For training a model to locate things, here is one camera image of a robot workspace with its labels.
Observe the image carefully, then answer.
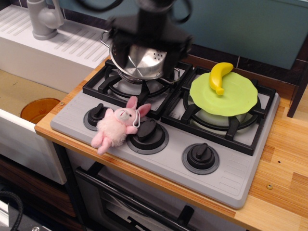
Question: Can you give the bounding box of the grey toy faucet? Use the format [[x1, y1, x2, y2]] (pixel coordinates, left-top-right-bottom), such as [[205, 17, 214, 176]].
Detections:
[[27, 0, 64, 40]]

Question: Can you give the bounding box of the steel colander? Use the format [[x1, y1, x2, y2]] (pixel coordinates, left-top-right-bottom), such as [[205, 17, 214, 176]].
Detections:
[[101, 31, 180, 84]]

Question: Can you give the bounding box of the black oven door handle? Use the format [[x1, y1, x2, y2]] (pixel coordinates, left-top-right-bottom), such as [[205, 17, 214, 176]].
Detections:
[[75, 162, 194, 231]]

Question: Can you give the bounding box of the black braided cable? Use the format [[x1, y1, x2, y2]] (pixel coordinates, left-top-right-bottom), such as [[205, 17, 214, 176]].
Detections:
[[0, 190, 24, 231]]

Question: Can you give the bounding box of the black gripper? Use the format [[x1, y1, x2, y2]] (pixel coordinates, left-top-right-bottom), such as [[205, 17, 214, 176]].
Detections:
[[109, 9, 193, 78]]

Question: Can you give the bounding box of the white toy sink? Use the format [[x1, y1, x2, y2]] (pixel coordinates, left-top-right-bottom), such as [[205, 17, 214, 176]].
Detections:
[[0, 5, 109, 185]]

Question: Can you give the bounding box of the pink plush bunny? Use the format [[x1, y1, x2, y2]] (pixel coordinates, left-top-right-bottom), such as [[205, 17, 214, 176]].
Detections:
[[91, 96, 151, 155]]

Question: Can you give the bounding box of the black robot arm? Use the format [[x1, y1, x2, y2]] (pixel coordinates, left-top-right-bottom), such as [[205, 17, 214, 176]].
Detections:
[[108, 0, 193, 80]]

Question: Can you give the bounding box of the black right burner grate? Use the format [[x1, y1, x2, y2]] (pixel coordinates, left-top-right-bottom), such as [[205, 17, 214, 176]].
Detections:
[[162, 67, 280, 155]]

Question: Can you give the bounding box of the black burner grate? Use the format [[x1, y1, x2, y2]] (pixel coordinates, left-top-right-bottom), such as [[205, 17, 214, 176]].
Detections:
[[83, 59, 193, 120], [162, 67, 280, 155]]

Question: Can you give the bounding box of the grey toy stove top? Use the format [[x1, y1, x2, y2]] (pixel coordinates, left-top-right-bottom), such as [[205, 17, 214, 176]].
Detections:
[[50, 59, 281, 209]]

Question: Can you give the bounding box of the teal cabinet box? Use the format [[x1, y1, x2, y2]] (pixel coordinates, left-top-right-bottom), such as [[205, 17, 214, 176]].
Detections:
[[59, 0, 308, 70]]

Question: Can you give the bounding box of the orange plastic bowl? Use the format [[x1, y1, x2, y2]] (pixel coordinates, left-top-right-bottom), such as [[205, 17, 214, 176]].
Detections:
[[20, 98, 60, 124]]

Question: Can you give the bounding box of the green plastic plate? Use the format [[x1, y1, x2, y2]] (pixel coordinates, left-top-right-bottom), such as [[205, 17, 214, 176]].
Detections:
[[190, 72, 258, 116]]

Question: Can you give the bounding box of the yellow toy banana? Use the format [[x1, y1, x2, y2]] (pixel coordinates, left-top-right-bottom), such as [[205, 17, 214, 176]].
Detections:
[[209, 62, 233, 96]]

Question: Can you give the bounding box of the black left stove knob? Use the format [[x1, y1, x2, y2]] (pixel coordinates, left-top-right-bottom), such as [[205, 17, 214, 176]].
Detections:
[[83, 103, 109, 131]]

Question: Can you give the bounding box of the black stove knob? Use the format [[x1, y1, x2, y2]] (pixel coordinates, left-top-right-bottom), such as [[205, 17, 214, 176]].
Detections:
[[127, 119, 169, 155], [182, 143, 219, 175], [83, 103, 109, 131]]

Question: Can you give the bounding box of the black left burner grate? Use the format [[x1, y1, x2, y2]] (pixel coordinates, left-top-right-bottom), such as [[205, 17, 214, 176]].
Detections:
[[83, 59, 193, 120]]

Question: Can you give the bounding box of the black middle stove knob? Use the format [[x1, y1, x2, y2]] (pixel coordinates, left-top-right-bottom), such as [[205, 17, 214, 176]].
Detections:
[[127, 119, 169, 155]]

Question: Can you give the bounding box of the black right stove knob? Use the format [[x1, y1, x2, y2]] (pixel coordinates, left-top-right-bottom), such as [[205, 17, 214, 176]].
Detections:
[[182, 143, 219, 175]]

